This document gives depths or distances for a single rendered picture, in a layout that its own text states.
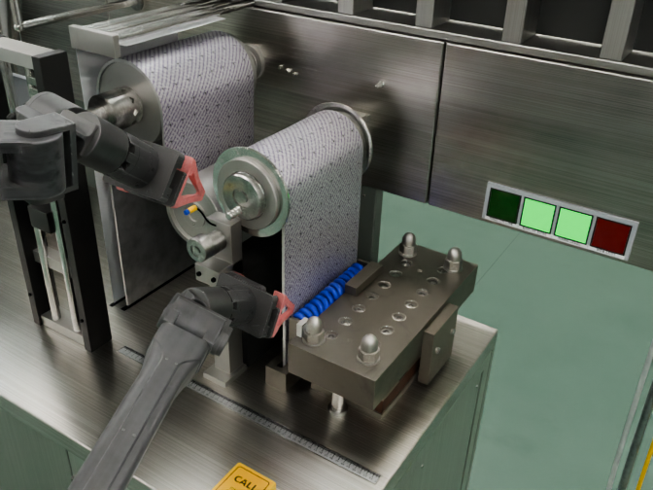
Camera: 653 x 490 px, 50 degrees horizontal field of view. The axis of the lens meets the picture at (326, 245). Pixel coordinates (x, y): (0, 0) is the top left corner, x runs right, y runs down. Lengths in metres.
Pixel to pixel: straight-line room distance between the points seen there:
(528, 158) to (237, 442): 0.66
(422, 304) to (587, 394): 1.60
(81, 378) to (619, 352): 2.21
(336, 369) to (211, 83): 0.53
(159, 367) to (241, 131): 0.64
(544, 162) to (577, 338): 1.88
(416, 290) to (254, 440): 0.39
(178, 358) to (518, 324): 2.32
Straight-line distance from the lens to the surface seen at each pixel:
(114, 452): 0.74
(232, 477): 1.08
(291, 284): 1.16
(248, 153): 1.07
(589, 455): 2.55
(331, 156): 1.16
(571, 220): 1.23
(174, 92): 1.19
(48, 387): 1.32
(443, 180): 1.29
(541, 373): 2.81
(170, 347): 0.84
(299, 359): 1.14
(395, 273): 1.32
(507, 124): 1.21
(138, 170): 0.87
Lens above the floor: 1.74
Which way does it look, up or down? 31 degrees down
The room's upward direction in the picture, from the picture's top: 2 degrees clockwise
